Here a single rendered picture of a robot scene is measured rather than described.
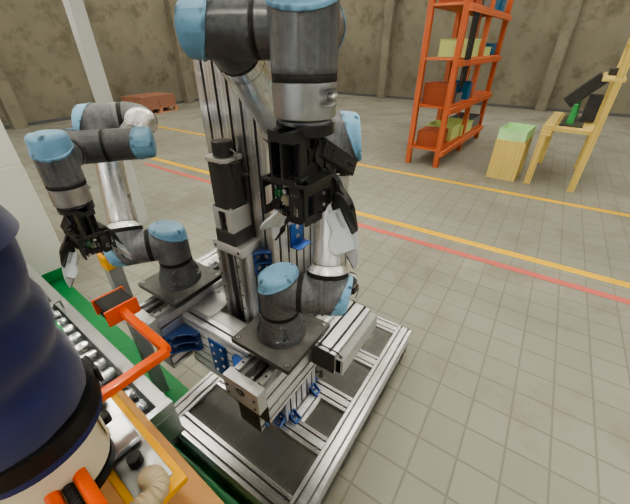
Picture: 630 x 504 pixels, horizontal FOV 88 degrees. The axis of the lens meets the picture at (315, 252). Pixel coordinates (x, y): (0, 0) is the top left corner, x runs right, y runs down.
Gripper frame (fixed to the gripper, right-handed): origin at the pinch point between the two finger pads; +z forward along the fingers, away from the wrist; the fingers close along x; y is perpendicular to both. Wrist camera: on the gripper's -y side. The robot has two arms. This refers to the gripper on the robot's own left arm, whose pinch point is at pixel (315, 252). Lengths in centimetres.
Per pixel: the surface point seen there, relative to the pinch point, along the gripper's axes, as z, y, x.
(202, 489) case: 58, 22, -16
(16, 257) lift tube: -5.0, 28.6, -26.4
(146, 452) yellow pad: 44, 27, -25
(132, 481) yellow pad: 44, 31, -22
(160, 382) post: 142, -15, -121
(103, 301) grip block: 31, 12, -61
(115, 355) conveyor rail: 92, 3, -108
